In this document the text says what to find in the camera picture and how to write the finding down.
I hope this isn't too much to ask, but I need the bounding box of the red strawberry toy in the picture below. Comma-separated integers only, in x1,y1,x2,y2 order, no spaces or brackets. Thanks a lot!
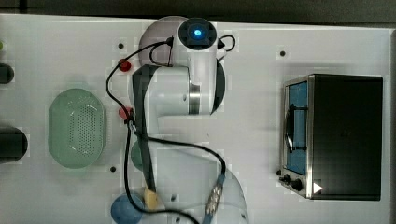
119,106,134,120

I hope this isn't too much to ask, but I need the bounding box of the dark cylinder object upper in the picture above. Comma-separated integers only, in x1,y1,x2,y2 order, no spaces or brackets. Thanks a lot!
0,63,15,84

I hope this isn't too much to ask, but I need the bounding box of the red tomato toy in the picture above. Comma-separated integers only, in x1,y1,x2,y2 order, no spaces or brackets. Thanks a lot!
119,59,132,72

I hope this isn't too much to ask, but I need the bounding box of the blue round plate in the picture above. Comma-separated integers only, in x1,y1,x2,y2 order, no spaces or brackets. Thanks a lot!
110,194,142,224

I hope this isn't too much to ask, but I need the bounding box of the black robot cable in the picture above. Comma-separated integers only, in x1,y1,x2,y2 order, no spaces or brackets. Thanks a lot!
105,35,236,224

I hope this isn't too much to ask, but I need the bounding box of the yellow toy food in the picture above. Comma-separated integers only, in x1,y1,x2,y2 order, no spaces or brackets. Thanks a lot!
143,188,158,210

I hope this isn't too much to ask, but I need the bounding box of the grey round plate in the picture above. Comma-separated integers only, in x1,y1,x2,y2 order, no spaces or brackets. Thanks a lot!
138,16,186,66

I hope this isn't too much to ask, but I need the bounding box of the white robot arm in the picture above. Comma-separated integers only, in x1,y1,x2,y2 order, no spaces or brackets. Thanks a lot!
129,16,249,224

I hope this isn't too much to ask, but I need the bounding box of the green round plate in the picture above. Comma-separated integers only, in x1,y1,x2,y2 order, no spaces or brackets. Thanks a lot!
131,141,143,171

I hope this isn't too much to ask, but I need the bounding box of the green perforated basket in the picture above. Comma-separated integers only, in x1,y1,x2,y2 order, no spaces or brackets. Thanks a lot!
48,89,106,169

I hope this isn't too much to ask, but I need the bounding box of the silver toaster oven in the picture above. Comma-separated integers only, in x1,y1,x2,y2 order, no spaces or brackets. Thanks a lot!
276,74,383,201

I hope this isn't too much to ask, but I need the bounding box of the black cylinder object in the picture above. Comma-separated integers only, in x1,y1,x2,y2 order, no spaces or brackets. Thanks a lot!
0,127,28,163

